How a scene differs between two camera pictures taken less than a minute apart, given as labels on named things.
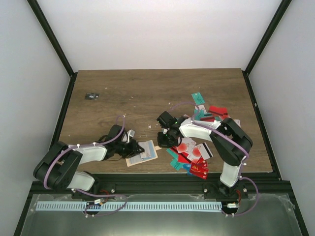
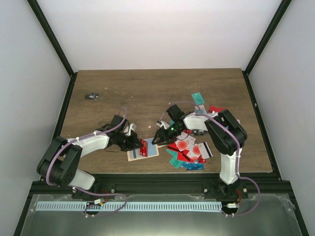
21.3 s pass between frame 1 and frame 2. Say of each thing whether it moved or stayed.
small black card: stayed
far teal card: stayed
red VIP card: moved
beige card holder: moved
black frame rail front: stayed
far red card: stayed
